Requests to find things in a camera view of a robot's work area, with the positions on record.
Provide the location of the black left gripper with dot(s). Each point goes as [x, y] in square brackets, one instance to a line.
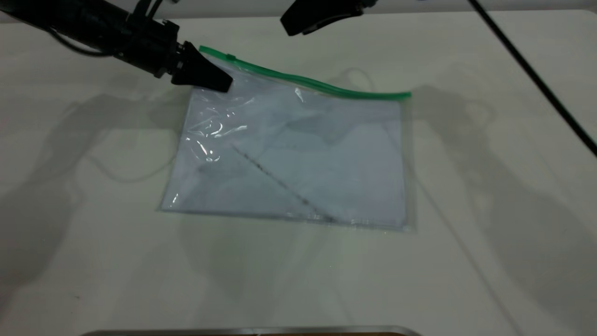
[147, 46]

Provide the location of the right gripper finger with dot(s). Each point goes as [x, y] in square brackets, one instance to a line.
[333, 22]
[312, 11]

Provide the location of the transparent zip bag green zipper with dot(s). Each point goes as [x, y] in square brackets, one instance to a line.
[326, 163]

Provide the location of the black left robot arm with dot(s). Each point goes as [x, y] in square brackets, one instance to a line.
[70, 18]

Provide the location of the clear plastic bag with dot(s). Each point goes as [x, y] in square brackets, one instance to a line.
[354, 177]

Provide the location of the grey metal edge strip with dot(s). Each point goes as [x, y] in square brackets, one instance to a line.
[252, 331]

